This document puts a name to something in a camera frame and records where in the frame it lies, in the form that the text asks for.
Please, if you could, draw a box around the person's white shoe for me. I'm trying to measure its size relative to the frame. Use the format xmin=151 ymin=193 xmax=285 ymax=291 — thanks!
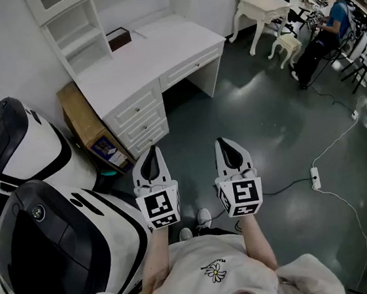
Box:
xmin=196 ymin=206 xmax=214 ymax=230
xmin=178 ymin=227 xmax=194 ymax=242

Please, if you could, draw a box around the black floor cable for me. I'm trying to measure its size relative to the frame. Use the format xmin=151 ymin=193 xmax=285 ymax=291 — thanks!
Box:
xmin=261 ymin=177 xmax=314 ymax=197

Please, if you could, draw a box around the white vanity table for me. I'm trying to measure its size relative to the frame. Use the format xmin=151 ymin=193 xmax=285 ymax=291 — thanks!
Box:
xmin=224 ymin=0 xmax=297 ymax=60

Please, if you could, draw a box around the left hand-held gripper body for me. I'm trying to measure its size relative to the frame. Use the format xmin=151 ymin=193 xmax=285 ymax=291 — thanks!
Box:
xmin=132 ymin=176 xmax=184 ymax=233

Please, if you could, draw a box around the person's right forearm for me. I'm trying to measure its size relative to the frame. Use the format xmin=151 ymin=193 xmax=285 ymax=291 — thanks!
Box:
xmin=239 ymin=211 xmax=279 ymax=274

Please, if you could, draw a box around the white power cable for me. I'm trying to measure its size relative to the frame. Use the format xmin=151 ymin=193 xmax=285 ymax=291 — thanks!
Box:
xmin=305 ymin=115 xmax=366 ymax=171

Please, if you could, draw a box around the person's left forearm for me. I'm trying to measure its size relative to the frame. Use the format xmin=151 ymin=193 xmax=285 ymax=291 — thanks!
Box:
xmin=135 ymin=227 xmax=179 ymax=294

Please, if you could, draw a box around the brown open box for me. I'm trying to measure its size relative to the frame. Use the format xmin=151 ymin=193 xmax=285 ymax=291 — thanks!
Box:
xmin=104 ymin=25 xmax=134 ymax=53

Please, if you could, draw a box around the white cushioned stool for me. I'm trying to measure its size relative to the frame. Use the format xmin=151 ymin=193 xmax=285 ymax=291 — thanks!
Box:
xmin=265 ymin=31 xmax=306 ymax=72

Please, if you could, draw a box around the brown cardboard box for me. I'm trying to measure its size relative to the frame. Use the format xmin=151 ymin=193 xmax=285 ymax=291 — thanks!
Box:
xmin=54 ymin=75 xmax=139 ymax=183

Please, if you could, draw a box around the white and black robot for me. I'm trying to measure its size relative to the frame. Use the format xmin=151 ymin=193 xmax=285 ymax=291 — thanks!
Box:
xmin=0 ymin=167 xmax=159 ymax=294
xmin=0 ymin=86 xmax=103 ymax=223

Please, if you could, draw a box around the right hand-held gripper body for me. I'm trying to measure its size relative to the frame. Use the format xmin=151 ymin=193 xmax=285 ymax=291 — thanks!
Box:
xmin=213 ymin=167 xmax=266 ymax=221

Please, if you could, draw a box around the person's white T-shirt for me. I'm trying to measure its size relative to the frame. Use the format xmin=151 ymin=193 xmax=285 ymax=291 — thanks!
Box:
xmin=76 ymin=219 xmax=347 ymax=294

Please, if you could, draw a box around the white desk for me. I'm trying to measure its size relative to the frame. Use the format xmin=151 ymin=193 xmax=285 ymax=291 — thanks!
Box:
xmin=67 ymin=8 xmax=239 ymax=166

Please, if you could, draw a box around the white power strip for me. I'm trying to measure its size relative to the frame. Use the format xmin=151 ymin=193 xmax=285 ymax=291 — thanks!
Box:
xmin=309 ymin=166 xmax=323 ymax=191

